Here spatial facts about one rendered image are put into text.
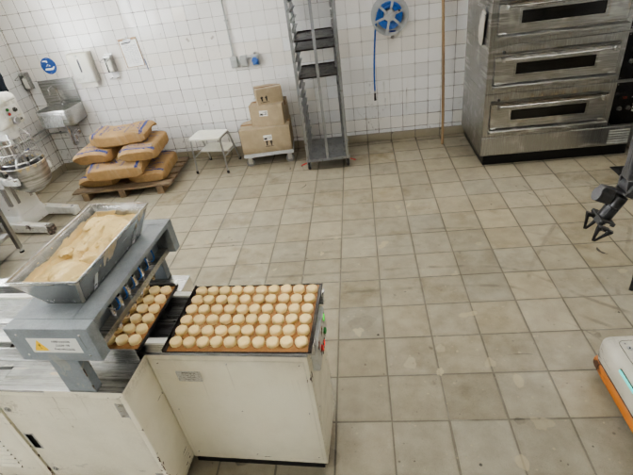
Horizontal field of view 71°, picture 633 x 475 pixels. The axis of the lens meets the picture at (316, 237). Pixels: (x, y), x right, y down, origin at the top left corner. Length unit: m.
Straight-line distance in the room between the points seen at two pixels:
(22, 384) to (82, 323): 0.55
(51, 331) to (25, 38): 5.25
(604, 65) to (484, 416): 3.52
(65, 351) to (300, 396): 0.91
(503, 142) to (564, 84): 0.73
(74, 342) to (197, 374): 0.51
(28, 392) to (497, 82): 4.30
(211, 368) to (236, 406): 0.25
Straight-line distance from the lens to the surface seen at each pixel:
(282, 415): 2.11
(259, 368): 1.88
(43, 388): 2.14
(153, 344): 1.98
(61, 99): 6.72
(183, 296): 2.15
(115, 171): 5.53
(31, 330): 1.85
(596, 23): 4.95
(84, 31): 6.31
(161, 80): 6.06
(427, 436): 2.55
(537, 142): 5.15
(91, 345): 1.77
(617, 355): 2.75
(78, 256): 1.95
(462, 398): 2.71
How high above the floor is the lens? 2.15
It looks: 33 degrees down
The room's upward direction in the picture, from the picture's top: 8 degrees counter-clockwise
